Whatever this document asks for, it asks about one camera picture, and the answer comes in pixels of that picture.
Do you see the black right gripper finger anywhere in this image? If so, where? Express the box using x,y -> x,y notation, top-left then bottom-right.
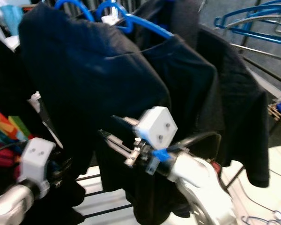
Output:
98,130 -> 134,154
111,115 -> 140,134

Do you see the blue plastic hanger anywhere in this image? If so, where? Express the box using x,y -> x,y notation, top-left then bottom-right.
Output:
54,0 -> 94,22
214,0 -> 281,30
95,0 -> 174,39
229,26 -> 281,47

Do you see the blue tape tag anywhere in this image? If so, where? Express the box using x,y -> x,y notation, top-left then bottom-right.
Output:
152,148 -> 174,162

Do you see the black metal clothes rack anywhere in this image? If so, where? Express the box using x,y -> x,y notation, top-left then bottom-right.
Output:
74,166 -> 134,219

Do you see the navy blue t-shirt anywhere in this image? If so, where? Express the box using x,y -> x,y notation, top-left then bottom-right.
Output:
18,4 -> 171,197
112,35 -> 225,223

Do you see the colourful striped garment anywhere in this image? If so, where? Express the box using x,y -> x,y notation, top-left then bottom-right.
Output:
0,105 -> 33,169

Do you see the black printed garment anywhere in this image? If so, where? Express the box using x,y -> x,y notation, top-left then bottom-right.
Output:
0,35 -> 38,136

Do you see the teal cloth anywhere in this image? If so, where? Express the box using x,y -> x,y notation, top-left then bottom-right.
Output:
0,4 -> 24,36

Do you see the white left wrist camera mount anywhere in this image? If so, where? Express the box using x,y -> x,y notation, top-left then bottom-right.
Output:
17,137 -> 56,188

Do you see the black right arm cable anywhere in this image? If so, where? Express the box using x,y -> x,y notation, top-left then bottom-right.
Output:
164,131 -> 223,155

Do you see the metal wire hanger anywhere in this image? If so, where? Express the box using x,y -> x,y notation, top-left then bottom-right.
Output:
241,210 -> 281,225

